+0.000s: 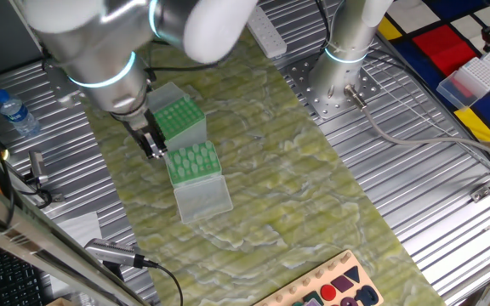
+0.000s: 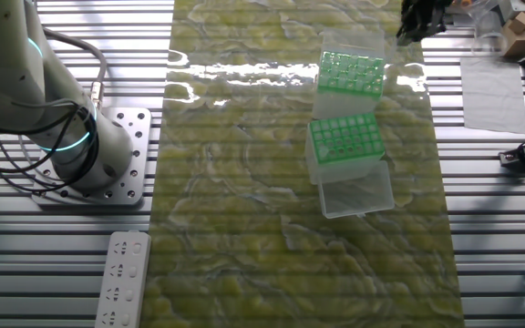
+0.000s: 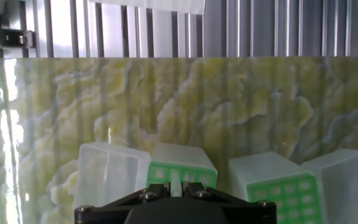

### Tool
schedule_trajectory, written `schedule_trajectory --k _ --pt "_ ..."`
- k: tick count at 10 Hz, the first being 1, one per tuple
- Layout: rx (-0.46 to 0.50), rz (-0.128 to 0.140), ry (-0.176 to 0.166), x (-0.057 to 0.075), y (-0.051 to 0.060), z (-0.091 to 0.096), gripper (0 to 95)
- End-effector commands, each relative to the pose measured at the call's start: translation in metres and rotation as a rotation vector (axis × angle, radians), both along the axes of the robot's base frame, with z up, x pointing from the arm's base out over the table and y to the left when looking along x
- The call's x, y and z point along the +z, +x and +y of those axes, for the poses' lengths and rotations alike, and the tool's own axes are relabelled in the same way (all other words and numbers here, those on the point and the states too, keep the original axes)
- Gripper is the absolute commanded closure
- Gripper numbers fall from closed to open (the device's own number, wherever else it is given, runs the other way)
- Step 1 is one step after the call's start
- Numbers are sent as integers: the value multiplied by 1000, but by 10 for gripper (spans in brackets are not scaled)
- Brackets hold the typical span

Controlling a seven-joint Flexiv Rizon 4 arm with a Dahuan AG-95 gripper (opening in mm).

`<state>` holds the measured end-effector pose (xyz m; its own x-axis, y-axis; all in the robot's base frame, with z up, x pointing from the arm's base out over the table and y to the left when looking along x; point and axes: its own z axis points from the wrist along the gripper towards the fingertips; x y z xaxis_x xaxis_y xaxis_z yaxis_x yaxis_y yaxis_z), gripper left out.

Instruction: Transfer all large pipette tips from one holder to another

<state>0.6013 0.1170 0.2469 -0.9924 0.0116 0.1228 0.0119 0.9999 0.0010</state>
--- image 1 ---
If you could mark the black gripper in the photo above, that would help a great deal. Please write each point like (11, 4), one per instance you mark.
(140, 127)

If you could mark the clear tip box green rack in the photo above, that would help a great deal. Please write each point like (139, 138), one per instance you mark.
(189, 134)
(202, 200)

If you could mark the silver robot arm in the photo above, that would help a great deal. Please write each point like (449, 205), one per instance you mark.
(100, 64)

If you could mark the white paper sheet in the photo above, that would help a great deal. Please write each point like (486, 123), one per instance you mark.
(81, 229)

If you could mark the green marble pattern mat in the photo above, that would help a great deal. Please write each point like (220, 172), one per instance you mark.
(270, 191)

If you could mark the clear water bottle blue cap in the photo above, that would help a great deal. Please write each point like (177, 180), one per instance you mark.
(17, 115)

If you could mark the white power strip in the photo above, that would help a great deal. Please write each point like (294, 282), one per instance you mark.
(270, 40)

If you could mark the small brown cardboard box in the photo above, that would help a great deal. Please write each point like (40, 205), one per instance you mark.
(60, 302)

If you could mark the slanted aluminium pole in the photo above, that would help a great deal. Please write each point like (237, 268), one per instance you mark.
(20, 10)

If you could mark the black keyboard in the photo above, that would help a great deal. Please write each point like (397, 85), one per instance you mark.
(7, 280)

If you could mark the teal puzzle piece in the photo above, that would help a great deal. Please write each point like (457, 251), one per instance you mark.
(312, 296)

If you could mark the lilac puzzle piece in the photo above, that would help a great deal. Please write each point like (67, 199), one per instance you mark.
(314, 303)

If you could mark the red circle puzzle piece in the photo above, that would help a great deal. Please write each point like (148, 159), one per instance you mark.
(328, 292)

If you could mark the purple square puzzle piece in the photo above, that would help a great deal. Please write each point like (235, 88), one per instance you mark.
(342, 284)

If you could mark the navy triangle puzzle piece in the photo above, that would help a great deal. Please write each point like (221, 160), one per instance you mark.
(353, 274)

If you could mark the magenta round puzzle piece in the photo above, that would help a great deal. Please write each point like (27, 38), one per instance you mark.
(349, 302)

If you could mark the blue rounded puzzle piece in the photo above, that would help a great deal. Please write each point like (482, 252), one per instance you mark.
(359, 293)

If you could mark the wooden shape puzzle board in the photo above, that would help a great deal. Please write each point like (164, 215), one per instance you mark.
(370, 281)

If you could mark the colour block patterned mat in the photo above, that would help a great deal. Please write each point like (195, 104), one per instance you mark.
(445, 51)

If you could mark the clear box white tip rack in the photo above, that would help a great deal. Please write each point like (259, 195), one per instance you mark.
(481, 75)

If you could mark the silver depth camera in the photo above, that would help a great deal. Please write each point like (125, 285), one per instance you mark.
(111, 251)

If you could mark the silver camera on black clamp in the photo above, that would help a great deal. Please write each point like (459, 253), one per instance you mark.
(37, 166)

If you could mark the aluminium frame beam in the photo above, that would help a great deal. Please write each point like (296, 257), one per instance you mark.
(24, 231)

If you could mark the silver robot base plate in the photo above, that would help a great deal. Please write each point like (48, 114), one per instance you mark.
(319, 108)

